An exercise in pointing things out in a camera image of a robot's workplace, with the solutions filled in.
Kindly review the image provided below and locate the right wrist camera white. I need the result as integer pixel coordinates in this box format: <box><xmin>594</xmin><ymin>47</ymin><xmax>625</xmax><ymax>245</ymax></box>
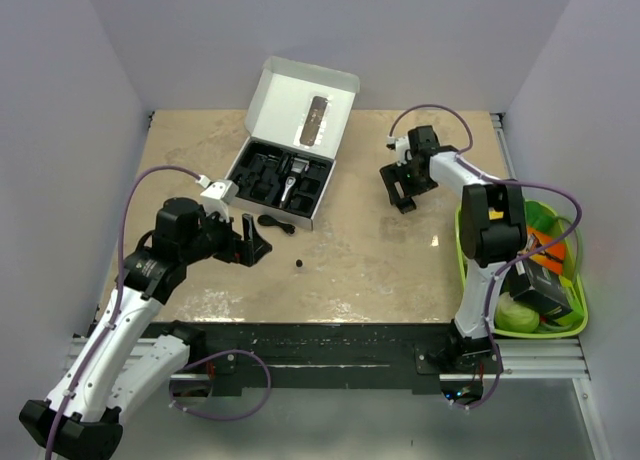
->
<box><xmin>386</xmin><ymin>135</ymin><xmax>412</xmax><ymax>165</ymax></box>

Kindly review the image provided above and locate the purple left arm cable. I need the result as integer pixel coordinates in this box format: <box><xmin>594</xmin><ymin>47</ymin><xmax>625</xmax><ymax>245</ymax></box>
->
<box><xmin>42</xmin><ymin>165</ymin><xmax>272</xmax><ymax>459</ymax></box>

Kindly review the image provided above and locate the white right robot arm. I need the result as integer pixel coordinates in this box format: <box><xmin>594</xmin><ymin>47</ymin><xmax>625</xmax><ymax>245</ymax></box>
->
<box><xmin>380</xmin><ymin>126</ymin><xmax>527</xmax><ymax>373</ymax></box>

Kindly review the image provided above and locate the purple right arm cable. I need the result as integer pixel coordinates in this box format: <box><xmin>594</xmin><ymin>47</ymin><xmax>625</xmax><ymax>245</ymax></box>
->
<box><xmin>389</xmin><ymin>103</ymin><xmax>584</xmax><ymax>411</ymax></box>

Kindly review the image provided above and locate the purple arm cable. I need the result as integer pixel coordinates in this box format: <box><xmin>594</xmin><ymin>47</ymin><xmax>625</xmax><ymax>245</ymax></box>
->
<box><xmin>389</xmin><ymin>103</ymin><xmax>584</xmax><ymax>411</ymax></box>
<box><xmin>42</xmin><ymin>165</ymin><xmax>272</xmax><ymax>459</ymax></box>

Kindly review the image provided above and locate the coiled black cable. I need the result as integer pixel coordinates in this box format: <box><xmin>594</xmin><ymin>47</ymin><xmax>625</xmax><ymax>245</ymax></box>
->
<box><xmin>257</xmin><ymin>214</ymin><xmax>296</xmax><ymax>236</ymax></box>

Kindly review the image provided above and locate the green round cabbage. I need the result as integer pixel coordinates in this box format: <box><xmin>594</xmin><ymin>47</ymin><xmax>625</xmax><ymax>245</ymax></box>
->
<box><xmin>494</xmin><ymin>293</ymin><xmax>540</xmax><ymax>334</ymax></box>

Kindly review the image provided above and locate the white clipper kit box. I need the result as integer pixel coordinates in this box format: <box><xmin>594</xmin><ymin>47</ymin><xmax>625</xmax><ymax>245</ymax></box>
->
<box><xmin>226</xmin><ymin>56</ymin><xmax>360</xmax><ymax>230</ymax></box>

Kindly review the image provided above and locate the orange razor package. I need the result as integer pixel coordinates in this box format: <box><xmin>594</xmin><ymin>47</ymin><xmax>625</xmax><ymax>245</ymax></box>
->
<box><xmin>524</xmin><ymin>216</ymin><xmax>567</xmax><ymax>275</ymax></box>

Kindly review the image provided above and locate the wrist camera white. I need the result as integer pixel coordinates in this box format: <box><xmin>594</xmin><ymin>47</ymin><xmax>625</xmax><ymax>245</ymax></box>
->
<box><xmin>386</xmin><ymin>135</ymin><xmax>412</xmax><ymax>165</ymax></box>
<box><xmin>195</xmin><ymin>175</ymin><xmax>239</xmax><ymax>213</ymax></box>

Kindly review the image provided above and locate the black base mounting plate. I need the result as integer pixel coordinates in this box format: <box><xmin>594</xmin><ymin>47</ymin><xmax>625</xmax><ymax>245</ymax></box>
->
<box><xmin>124</xmin><ymin>322</ymin><xmax>501</xmax><ymax>398</ymax></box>

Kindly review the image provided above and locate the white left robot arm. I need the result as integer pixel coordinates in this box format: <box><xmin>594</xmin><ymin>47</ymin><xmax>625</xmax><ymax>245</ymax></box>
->
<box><xmin>19</xmin><ymin>197</ymin><xmax>272</xmax><ymax>459</ymax></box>

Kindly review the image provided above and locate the black silver hair clipper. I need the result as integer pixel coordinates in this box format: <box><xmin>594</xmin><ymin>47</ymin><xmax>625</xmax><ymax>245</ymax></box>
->
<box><xmin>280</xmin><ymin>157</ymin><xmax>309</xmax><ymax>208</ymax></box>

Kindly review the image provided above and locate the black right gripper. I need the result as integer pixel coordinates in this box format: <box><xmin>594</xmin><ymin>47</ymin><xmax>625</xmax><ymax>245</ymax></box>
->
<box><xmin>381</xmin><ymin>157</ymin><xmax>438</xmax><ymax>205</ymax></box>

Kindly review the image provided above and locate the green plastic basket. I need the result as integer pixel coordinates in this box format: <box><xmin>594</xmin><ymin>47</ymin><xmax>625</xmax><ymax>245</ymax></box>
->
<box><xmin>454</xmin><ymin>200</ymin><xmax>588</xmax><ymax>339</ymax></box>

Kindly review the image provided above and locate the black product box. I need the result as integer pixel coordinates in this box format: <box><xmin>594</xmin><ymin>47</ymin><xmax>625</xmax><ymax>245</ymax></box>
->
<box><xmin>506</xmin><ymin>258</ymin><xmax>580</xmax><ymax>325</ymax></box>

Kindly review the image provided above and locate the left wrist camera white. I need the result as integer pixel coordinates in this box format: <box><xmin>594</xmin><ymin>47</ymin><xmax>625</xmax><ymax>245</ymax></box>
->
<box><xmin>195</xmin><ymin>175</ymin><xmax>239</xmax><ymax>213</ymax></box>

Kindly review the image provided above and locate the aluminium frame rail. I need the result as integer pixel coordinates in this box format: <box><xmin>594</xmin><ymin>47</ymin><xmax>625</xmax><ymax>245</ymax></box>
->
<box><xmin>492</xmin><ymin>337</ymin><xmax>591</xmax><ymax>381</ymax></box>

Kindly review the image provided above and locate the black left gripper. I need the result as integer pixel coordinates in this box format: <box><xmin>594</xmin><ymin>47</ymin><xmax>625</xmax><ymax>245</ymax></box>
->
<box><xmin>181</xmin><ymin>203</ymin><xmax>271</xmax><ymax>265</ymax></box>

